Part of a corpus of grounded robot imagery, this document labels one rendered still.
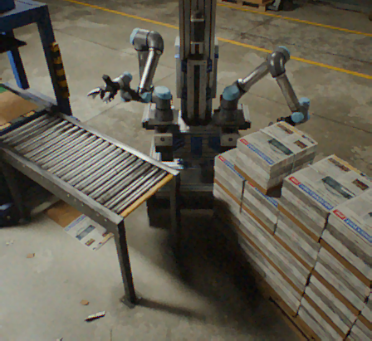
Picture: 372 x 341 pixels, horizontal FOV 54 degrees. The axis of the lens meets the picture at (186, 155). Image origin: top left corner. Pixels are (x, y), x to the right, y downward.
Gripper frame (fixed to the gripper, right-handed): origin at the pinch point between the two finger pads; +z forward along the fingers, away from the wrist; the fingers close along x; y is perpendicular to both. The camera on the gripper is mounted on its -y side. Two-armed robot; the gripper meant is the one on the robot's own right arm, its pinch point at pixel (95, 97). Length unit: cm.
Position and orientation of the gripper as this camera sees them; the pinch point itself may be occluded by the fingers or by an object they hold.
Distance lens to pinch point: 228.2
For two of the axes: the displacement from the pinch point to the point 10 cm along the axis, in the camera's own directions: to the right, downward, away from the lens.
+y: -0.9, 7.5, 6.6
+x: -8.9, -3.5, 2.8
